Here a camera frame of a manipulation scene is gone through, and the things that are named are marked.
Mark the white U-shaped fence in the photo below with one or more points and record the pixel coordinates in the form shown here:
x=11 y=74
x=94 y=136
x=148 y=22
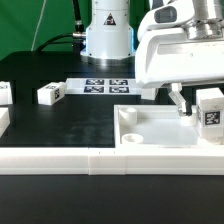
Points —
x=126 y=159

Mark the sheet of fiducial markers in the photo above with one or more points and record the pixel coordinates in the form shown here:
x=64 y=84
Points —
x=102 y=86

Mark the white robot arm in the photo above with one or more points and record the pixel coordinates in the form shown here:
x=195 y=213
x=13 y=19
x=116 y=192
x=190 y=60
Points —
x=111 y=40

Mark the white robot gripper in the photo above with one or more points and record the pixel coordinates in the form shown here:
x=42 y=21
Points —
x=180 y=41

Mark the white square tabletop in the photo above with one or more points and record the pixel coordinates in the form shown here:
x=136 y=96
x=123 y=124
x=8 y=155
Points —
x=159 y=126

